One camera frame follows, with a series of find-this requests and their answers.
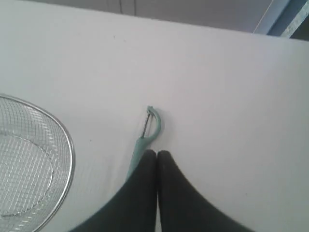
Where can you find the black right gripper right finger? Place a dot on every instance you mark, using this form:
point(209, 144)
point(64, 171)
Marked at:
point(182, 208)

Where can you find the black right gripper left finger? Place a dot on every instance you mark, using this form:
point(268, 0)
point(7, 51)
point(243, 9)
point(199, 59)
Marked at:
point(133, 207)

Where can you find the teal handled vegetable peeler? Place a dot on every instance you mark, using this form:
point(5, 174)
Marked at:
point(143, 142)

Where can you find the oval metal wire mesh basket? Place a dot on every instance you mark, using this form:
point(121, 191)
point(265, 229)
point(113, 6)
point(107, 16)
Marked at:
point(37, 162)

